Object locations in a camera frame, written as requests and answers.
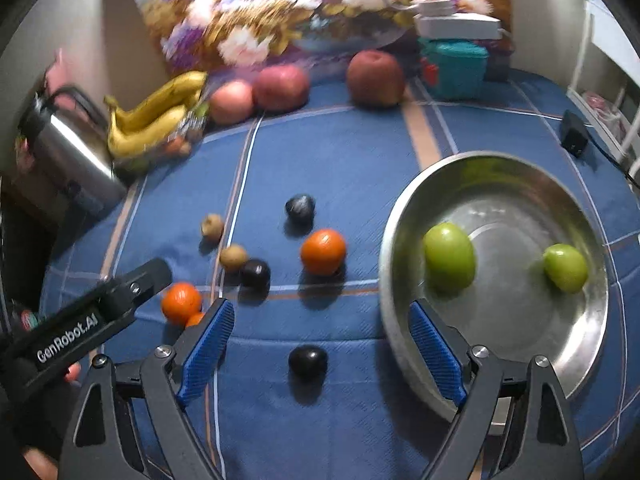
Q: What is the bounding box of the large dark red apple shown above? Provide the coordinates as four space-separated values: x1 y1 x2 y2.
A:
346 50 406 107

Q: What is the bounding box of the medium orange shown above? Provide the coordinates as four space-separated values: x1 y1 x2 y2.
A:
161 282 203 326

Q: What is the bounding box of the dark purple plum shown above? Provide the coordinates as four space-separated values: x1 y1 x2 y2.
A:
288 346 329 379
285 194 317 224
239 258 272 291

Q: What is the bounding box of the white shelf rack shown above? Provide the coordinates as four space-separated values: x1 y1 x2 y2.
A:
567 0 640 161

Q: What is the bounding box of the large orange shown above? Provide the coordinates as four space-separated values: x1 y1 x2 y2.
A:
300 228 348 276

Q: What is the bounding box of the yellow banana bunch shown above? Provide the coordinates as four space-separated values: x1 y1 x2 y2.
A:
103 71 208 158

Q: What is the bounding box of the round metal bowl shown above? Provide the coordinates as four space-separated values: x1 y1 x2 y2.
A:
378 151 610 423

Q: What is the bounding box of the stainless steel kettle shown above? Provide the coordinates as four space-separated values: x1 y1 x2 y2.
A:
17 85 128 221

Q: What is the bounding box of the pink plastic bag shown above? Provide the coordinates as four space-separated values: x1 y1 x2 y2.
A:
582 90 631 136

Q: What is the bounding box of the black power adapter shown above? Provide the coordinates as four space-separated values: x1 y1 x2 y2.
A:
559 110 591 158

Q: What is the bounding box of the black power cable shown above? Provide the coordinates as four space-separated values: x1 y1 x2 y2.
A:
587 132 640 181

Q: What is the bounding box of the person's left hand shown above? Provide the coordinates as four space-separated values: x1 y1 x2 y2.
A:
0 362 83 478

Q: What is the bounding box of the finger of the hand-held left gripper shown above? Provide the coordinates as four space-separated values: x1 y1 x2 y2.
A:
111 257 173 322

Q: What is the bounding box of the blue plaid bed sheet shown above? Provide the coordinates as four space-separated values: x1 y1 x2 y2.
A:
40 67 640 480

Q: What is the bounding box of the white desk lamp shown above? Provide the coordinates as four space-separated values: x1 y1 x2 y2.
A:
370 0 503 41

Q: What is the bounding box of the large green fruit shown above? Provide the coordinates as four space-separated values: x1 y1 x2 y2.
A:
422 222 477 292

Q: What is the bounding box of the small green fruit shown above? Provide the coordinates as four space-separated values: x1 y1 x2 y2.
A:
542 243 589 294

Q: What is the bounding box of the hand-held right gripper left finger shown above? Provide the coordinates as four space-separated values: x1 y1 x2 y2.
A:
60 297 236 480

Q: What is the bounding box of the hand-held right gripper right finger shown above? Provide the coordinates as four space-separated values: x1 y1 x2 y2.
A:
407 297 586 480

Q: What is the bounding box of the small brown fruit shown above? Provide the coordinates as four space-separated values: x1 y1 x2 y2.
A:
219 244 249 272
201 213 225 242

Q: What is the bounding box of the floral wall poster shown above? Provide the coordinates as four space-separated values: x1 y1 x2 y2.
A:
122 0 513 78

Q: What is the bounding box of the pink apple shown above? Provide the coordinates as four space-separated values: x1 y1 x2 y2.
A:
208 80 256 126

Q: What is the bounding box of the teal plastic box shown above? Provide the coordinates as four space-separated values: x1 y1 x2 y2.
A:
419 37 490 101

